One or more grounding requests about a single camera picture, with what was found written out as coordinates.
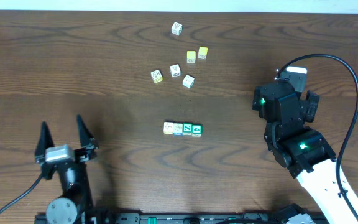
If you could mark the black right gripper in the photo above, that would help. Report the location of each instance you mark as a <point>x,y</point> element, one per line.
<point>309,106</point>

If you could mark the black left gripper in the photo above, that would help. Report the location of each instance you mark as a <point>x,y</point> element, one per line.
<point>81,156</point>

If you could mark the yellow sided wooden block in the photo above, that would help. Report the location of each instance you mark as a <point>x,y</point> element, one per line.
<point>168,127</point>

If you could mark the blue sided wooden block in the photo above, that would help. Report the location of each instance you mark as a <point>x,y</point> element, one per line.
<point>177,129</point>

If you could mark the green letter N block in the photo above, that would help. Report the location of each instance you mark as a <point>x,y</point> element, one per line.
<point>187,129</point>

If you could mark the green number 4 block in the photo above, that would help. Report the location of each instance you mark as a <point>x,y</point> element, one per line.
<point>197,130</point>

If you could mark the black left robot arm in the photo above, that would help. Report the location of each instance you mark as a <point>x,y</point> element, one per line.
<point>70,165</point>

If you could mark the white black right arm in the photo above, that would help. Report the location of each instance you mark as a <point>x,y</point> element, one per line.
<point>330,190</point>

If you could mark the wooden block letter B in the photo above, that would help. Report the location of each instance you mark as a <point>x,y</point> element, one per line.
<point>156,76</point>

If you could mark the wooden block letter W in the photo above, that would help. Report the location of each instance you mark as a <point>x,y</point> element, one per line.
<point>175,70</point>

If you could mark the white wooden block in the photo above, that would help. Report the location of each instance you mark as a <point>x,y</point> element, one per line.
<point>188,81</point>

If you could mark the yellow top wooden block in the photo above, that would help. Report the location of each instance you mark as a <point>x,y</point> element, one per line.
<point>191,57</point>

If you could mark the wooden block number 3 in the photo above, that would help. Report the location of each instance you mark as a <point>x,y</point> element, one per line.
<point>176,28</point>

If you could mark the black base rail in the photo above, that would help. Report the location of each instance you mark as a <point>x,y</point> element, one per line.
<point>290,214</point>

